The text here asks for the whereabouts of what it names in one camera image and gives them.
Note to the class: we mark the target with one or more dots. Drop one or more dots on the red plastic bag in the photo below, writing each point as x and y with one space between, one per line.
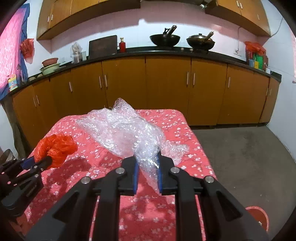
58 147
28 50

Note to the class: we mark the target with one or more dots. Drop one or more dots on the orange bag with groceries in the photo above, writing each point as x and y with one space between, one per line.
256 56

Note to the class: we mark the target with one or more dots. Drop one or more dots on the hanging red plastic bag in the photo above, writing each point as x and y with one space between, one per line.
28 50

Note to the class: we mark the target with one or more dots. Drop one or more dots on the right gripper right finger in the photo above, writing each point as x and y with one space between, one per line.
204 209

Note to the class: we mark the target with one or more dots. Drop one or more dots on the lower wooden kitchen cabinets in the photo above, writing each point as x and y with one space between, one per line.
206 92

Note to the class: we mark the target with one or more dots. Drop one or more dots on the colourful small box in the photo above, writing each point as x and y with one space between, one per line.
13 82

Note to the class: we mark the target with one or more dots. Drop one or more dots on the wooden cabinet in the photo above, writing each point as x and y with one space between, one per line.
58 16
249 15

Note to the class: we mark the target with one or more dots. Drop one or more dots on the red bottle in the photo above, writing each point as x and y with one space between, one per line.
122 45

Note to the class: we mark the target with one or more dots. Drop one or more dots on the clear bubble wrap sheet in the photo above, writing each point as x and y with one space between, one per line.
123 132

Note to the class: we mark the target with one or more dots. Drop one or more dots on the red plastic trash bin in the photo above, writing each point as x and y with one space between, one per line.
260 215

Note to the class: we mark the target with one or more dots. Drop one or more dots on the black wok with spatula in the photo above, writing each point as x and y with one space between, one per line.
166 39

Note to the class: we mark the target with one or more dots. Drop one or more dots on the upper right wooden cabinet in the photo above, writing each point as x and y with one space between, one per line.
249 15

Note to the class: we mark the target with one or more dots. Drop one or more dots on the stacked green red basins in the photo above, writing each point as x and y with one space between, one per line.
49 66

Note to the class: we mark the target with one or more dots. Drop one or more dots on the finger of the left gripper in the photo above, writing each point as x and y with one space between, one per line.
36 169
16 166

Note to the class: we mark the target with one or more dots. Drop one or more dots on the black countertop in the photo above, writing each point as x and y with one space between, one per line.
156 51

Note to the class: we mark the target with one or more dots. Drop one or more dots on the pink floral curtain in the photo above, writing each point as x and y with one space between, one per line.
12 61

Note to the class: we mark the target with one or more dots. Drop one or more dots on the clear bag with jars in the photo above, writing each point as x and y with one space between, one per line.
77 54

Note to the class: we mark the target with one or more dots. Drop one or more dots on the dark cutting board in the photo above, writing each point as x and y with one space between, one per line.
103 47

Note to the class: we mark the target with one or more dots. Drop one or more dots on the upper left wooden cabinet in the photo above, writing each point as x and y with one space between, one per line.
58 16

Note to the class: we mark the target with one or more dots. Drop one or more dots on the black lidded wok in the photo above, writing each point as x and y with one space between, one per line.
201 42

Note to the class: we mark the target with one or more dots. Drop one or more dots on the red floral tablecloth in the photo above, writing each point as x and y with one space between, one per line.
145 216

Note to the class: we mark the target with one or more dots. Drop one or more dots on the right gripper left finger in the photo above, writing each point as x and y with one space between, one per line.
90 209

